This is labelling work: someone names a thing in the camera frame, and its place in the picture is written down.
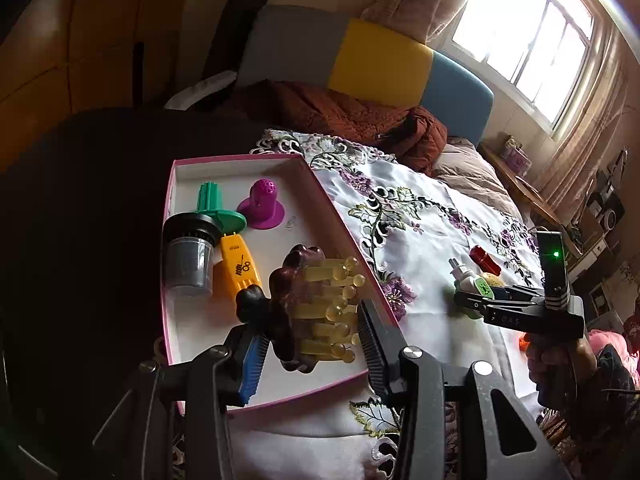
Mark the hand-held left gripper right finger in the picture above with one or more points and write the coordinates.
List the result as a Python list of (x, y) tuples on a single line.
[(380, 365)]

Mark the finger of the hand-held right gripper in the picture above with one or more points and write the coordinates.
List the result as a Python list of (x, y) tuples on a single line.
[(472, 301), (525, 292)]

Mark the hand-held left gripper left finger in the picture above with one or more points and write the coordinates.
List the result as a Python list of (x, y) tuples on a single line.
[(252, 365)]

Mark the white green plug-in device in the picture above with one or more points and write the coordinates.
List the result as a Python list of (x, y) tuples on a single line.
[(467, 280)]

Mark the pale yellow sponge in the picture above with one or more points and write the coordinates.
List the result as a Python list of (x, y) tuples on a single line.
[(494, 280)]

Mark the small red bottle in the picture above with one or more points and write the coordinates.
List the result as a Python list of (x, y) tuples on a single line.
[(485, 258)]

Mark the brown massage brush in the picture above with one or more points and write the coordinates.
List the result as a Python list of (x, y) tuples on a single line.
[(285, 280)]

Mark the yellow plastic device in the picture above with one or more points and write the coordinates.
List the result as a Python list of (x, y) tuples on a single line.
[(235, 265)]

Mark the black grey filter cup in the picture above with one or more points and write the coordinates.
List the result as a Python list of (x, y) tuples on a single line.
[(190, 260)]

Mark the pink-edged white cardboard box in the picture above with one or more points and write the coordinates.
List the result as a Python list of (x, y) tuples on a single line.
[(310, 220)]

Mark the green plastic plunger toy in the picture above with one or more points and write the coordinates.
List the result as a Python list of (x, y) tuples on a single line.
[(215, 205)]

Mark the purple perforated cap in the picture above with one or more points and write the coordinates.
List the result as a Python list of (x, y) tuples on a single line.
[(262, 200)]

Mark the person's right hand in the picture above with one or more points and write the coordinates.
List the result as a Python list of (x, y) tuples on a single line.
[(535, 365)]

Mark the pink cloth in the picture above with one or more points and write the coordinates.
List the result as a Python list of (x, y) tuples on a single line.
[(610, 342)]

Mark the white floral embroidered tablecloth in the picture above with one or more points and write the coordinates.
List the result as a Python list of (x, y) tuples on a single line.
[(440, 220)]

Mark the wooden bedside shelf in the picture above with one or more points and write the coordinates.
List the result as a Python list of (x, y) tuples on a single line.
[(530, 195)]

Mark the grey radio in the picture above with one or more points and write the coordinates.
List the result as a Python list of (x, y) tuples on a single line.
[(605, 210)]

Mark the purple box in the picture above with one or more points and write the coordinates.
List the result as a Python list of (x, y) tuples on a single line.
[(516, 157)]

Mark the beige curtain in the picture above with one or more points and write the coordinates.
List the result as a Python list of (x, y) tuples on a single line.
[(415, 0), (595, 125)]

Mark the black round table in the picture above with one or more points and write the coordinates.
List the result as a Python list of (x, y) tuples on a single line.
[(75, 260)]

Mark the red-brown quilted blanket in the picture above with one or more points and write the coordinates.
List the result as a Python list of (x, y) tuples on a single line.
[(340, 110)]

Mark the window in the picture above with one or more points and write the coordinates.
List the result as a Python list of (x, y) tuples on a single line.
[(525, 35)]

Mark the grey yellow blue headboard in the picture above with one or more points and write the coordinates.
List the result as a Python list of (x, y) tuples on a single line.
[(380, 55)]

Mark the black rolled mat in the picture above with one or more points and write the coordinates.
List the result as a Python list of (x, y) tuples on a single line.
[(235, 25)]

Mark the wooden wardrobe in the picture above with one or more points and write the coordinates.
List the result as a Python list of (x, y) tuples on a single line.
[(100, 35)]

